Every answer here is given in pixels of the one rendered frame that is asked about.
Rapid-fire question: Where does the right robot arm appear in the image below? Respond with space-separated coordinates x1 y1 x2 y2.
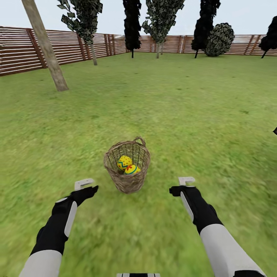
169 177 267 277

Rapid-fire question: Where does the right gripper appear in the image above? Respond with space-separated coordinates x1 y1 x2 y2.
169 185 183 197

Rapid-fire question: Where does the wicker basket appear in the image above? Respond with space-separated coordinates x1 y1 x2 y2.
103 137 151 194

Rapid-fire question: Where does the easter egg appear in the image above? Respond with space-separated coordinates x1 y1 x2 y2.
123 165 140 175
117 155 133 172

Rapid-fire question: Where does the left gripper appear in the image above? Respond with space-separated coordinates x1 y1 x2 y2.
70 186 98 203

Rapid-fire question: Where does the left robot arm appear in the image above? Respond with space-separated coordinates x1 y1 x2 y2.
19 179 98 277

